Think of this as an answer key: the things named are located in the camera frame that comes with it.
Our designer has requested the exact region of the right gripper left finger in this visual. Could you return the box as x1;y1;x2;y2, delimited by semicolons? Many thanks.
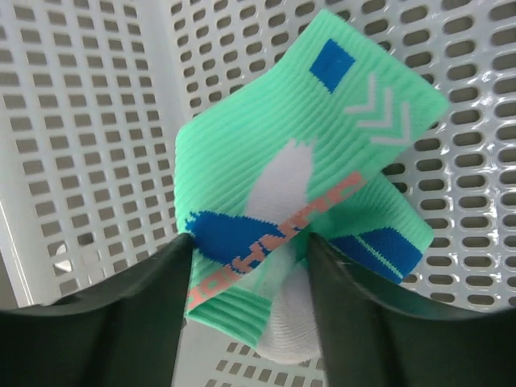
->
1;234;194;386

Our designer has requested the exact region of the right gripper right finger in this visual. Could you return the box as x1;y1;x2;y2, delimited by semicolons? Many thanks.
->
308;234;515;386

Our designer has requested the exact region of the teal sock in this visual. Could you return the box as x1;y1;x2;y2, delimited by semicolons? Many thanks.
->
174;10;448;364

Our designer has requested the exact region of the white perforated plastic basket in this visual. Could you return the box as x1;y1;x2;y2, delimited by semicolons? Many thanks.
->
0;0;516;387

